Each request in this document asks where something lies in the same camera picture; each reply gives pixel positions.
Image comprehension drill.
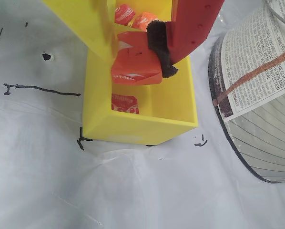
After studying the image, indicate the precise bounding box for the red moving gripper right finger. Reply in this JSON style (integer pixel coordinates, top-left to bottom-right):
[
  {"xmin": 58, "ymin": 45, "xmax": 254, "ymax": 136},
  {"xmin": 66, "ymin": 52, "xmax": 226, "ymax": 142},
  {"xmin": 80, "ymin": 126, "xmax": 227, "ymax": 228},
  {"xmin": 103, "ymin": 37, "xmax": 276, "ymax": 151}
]
[{"xmin": 146, "ymin": 0, "xmax": 225, "ymax": 79}]

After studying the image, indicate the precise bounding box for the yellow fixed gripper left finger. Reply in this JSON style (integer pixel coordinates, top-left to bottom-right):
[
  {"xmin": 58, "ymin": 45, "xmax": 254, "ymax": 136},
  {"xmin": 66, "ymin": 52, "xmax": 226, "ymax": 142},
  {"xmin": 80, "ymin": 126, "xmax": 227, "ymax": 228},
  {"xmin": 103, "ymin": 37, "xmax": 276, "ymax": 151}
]
[{"xmin": 41, "ymin": 0, "xmax": 121, "ymax": 60}]

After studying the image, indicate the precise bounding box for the red candy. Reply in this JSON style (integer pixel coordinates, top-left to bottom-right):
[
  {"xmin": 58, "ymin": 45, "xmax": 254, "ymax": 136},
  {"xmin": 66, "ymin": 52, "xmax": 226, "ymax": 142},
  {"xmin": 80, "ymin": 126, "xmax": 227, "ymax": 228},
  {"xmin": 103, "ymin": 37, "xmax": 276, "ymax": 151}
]
[{"xmin": 114, "ymin": 4, "xmax": 136, "ymax": 26}]

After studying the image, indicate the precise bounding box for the orange candy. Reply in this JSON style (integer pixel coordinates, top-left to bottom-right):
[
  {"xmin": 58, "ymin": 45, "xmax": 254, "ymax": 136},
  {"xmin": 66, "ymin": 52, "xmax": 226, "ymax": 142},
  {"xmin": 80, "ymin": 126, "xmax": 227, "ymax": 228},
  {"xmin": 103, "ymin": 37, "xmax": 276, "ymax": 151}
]
[
  {"xmin": 111, "ymin": 31, "xmax": 163, "ymax": 86},
  {"xmin": 132, "ymin": 11, "xmax": 158, "ymax": 31},
  {"xmin": 111, "ymin": 94, "xmax": 140, "ymax": 115}
]

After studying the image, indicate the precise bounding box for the yellow three-compartment box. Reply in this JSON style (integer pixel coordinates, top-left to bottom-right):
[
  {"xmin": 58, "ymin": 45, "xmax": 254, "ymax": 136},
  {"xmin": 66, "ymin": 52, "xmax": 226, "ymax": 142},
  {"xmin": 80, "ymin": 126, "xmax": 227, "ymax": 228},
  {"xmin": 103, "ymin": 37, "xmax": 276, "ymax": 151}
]
[{"xmin": 82, "ymin": 0, "xmax": 197, "ymax": 146}]

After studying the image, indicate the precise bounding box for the round container with printed label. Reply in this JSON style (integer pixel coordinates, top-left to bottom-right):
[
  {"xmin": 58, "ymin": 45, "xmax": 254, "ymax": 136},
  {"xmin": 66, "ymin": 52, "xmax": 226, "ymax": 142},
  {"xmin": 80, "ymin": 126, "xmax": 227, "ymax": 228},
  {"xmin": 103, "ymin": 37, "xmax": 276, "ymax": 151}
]
[{"xmin": 208, "ymin": 0, "xmax": 285, "ymax": 184}]

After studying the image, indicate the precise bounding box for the white table cover sheet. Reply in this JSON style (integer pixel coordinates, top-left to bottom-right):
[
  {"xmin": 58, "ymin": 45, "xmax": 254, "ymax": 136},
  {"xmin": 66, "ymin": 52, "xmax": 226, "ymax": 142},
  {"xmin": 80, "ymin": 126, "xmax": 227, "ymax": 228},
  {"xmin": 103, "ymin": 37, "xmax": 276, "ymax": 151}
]
[{"xmin": 0, "ymin": 0, "xmax": 285, "ymax": 229}]

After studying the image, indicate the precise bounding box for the thin grey cord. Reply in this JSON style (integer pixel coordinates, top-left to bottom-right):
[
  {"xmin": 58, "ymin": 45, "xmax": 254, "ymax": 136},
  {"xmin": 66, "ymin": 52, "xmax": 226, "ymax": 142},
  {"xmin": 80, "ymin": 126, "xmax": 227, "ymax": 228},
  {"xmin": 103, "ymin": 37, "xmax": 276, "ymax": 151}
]
[{"xmin": 264, "ymin": 0, "xmax": 285, "ymax": 31}]

